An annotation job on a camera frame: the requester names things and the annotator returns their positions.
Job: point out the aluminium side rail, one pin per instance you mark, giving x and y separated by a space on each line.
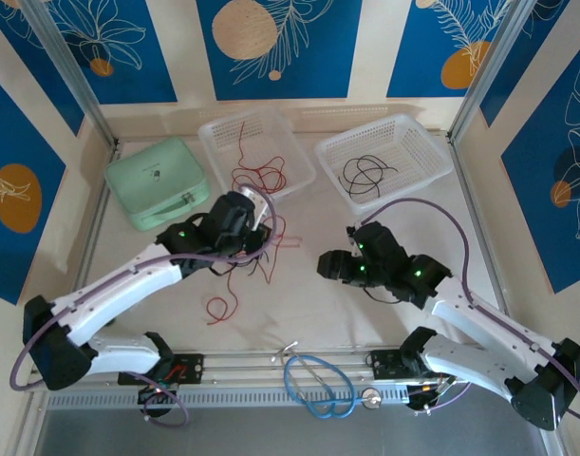
474 214
99 209

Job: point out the grey metal sheet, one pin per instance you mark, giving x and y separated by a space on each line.
289 437

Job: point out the mint green zip case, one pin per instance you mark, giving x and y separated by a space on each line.
152 176

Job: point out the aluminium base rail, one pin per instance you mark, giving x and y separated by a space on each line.
242 366

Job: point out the blue stethoscope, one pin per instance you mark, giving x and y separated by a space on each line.
372 399

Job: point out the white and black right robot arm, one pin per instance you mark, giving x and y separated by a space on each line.
460 361

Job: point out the translucent white plastic basket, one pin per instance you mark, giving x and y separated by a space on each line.
213 138

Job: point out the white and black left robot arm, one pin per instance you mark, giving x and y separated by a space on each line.
128 290

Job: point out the small black controller board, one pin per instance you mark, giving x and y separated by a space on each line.
152 392
427 392

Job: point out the aluminium frame post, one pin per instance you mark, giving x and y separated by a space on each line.
489 71
71 71

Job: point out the opaque white plastic basket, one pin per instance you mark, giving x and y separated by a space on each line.
413 142

